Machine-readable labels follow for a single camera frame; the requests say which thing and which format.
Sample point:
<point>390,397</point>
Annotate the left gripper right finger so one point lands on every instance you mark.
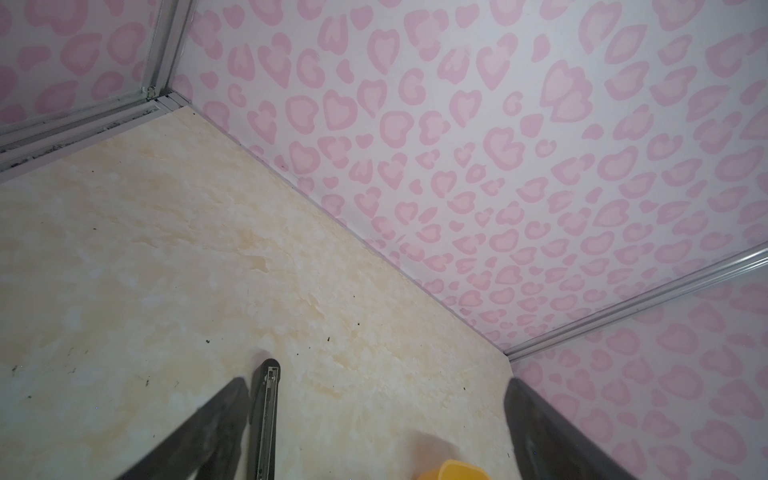
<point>547,446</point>

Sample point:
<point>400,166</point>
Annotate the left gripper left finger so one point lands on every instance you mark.
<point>206,446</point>

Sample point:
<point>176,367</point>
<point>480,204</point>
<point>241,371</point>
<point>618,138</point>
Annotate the yellow plastic tray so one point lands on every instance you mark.
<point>454,470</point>

